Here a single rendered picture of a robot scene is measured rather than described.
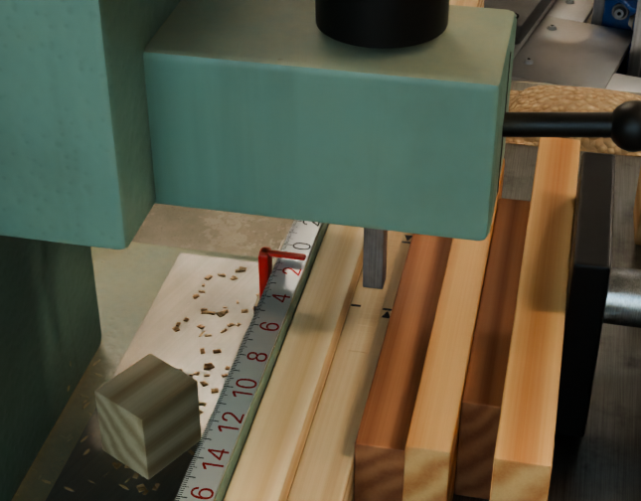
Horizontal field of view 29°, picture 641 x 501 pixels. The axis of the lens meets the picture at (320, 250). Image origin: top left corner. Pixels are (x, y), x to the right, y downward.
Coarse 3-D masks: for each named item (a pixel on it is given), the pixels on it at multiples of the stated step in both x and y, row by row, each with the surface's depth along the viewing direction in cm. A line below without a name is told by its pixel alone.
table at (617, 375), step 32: (512, 160) 74; (640, 160) 73; (512, 192) 71; (640, 256) 65; (608, 352) 59; (640, 352) 59; (608, 384) 57; (640, 384) 57; (608, 416) 55; (640, 416) 55; (576, 448) 53; (608, 448) 53; (640, 448) 53; (576, 480) 52; (608, 480) 52; (640, 480) 52
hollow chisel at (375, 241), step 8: (368, 232) 53; (376, 232) 53; (384, 232) 53; (368, 240) 53; (376, 240) 53; (384, 240) 53; (368, 248) 53; (376, 248) 53; (384, 248) 53; (368, 256) 54; (376, 256) 54; (384, 256) 54; (368, 264) 54; (376, 264) 54; (384, 264) 54; (368, 272) 54; (376, 272) 54; (384, 272) 54; (368, 280) 54; (376, 280) 54; (384, 280) 55
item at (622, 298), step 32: (608, 160) 55; (576, 192) 56; (608, 192) 53; (576, 224) 51; (608, 224) 51; (576, 256) 49; (608, 256) 49; (576, 288) 49; (608, 288) 53; (640, 288) 53; (576, 320) 50; (608, 320) 54; (640, 320) 53; (576, 352) 51; (576, 384) 52; (576, 416) 53
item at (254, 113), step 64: (192, 0) 51; (256, 0) 51; (192, 64) 47; (256, 64) 46; (320, 64) 46; (384, 64) 46; (448, 64) 46; (512, 64) 51; (192, 128) 48; (256, 128) 48; (320, 128) 47; (384, 128) 47; (448, 128) 46; (192, 192) 50; (256, 192) 49; (320, 192) 49; (384, 192) 48; (448, 192) 48
